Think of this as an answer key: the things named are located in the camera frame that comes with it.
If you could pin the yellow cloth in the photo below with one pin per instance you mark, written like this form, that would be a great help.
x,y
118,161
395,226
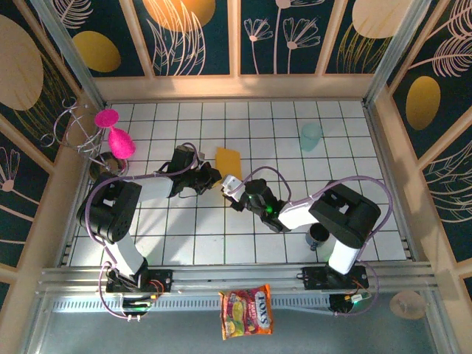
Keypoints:
x,y
228,162

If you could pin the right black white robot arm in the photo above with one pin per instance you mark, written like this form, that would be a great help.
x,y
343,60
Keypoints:
x,y
295,217

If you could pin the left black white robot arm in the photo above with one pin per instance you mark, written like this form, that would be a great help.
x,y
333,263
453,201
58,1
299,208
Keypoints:
x,y
155,186

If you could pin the dark metal mug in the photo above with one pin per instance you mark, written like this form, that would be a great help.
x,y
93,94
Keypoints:
x,y
317,239

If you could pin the pink wine glasses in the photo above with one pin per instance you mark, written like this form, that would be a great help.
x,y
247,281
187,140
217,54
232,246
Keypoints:
x,y
119,144

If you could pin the translucent teal plastic cup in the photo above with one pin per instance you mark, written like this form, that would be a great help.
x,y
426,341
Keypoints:
x,y
310,138

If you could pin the orange Fox's candy bag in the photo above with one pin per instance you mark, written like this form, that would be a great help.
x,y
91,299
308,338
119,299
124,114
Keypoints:
x,y
247,311

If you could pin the aluminium mounting rail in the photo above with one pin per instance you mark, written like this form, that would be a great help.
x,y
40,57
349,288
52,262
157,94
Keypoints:
x,y
236,276

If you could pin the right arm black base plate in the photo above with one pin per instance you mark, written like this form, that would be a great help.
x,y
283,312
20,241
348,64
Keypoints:
x,y
313,277

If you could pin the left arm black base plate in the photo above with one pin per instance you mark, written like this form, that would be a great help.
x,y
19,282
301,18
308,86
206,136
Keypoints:
x,y
162,280

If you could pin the aluminium frame post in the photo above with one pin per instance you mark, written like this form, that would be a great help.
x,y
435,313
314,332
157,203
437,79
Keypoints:
x,y
66,48
398,48

